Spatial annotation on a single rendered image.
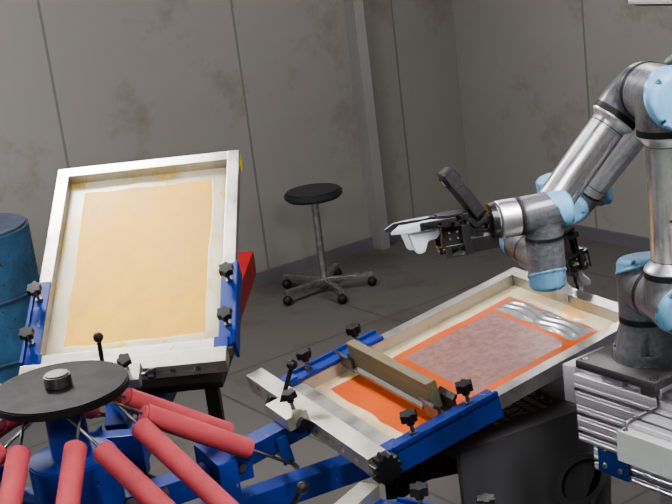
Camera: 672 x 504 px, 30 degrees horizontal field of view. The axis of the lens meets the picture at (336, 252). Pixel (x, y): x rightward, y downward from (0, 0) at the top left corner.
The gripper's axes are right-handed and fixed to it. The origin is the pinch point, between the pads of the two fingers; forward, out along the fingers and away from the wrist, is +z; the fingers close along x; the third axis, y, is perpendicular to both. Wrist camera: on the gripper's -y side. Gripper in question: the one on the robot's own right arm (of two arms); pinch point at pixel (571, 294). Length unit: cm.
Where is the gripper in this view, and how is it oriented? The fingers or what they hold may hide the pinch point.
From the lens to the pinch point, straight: 349.3
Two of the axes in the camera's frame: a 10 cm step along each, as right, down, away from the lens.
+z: 2.8, 9.0, 3.4
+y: 4.6, 1.9, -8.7
